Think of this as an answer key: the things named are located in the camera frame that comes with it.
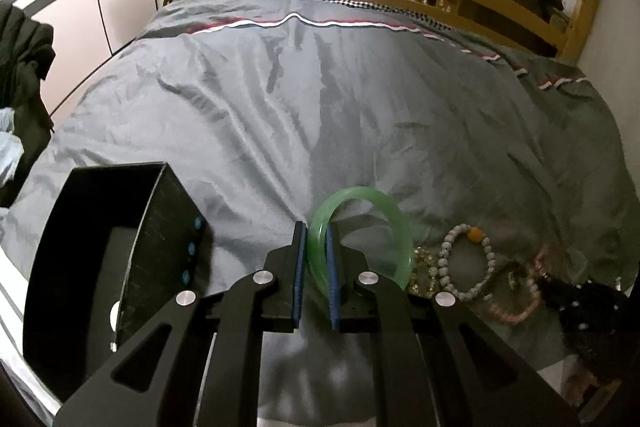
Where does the pink bead bracelet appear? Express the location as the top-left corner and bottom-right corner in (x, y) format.
(487, 250), (551, 327)

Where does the yellow crystal bead bracelet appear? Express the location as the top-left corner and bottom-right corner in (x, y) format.
(406, 245), (442, 299)

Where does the white bead bracelet orange bead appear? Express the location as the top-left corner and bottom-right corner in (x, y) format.
(437, 223), (497, 304)

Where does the black jewelry box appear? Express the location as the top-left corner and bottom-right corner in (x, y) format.
(23, 162), (214, 401)

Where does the green jade bangle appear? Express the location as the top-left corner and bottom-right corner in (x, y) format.
(307, 186), (413, 298)

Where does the grey striped duvet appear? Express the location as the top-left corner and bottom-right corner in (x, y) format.
(1, 0), (639, 426)

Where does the light blue shirt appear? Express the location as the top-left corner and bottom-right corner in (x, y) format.
(0, 107), (24, 186)

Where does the black jacket on chair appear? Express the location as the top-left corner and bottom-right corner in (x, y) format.
(1, 2), (55, 208)

